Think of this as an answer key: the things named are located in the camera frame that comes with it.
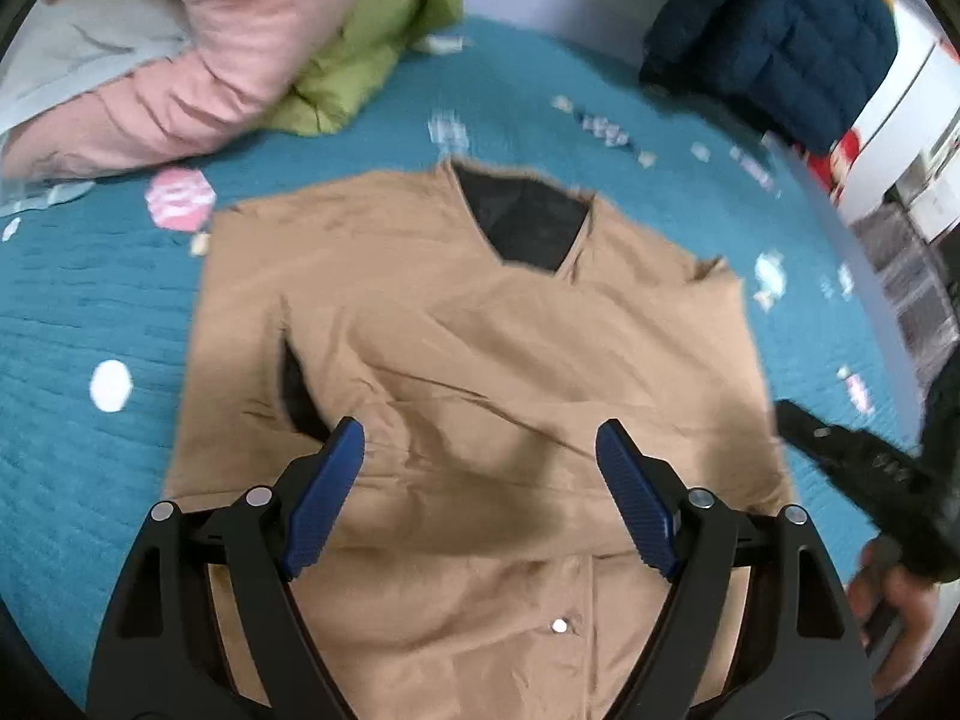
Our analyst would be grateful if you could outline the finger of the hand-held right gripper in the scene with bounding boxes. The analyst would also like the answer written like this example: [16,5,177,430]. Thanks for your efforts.
[772,399,912,500]

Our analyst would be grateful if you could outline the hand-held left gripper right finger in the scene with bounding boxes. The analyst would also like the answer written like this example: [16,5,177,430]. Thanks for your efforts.
[595,418,875,720]

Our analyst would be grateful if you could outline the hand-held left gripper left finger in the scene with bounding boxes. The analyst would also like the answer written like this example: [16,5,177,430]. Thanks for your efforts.
[86,418,366,720]

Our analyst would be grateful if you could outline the tan jacket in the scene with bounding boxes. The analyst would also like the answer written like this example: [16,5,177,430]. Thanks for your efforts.
[161,159,797,720]

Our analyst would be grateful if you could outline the person's right hand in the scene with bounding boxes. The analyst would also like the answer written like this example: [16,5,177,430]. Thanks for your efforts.
[846,536,942,698]

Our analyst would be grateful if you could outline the teal printed bedspread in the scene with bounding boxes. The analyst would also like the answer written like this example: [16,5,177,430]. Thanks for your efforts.
[0,19,927,706]

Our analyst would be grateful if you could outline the white cabinet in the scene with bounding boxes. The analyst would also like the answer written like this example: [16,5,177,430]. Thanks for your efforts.
[829,0,960,241]

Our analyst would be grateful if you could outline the navy quilted jacket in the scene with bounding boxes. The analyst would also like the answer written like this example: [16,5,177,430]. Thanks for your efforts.
[639,0,899,155]

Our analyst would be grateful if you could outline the green padded jacket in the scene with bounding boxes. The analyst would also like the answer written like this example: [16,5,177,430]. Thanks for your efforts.
[266,0,496,137]

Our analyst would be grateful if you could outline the pink padded jacket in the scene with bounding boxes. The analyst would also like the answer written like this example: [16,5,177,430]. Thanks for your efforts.
[0,0,391,181]

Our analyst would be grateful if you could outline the light blue cloth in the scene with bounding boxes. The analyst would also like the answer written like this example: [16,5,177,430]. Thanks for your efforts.
[0,0,188,137]

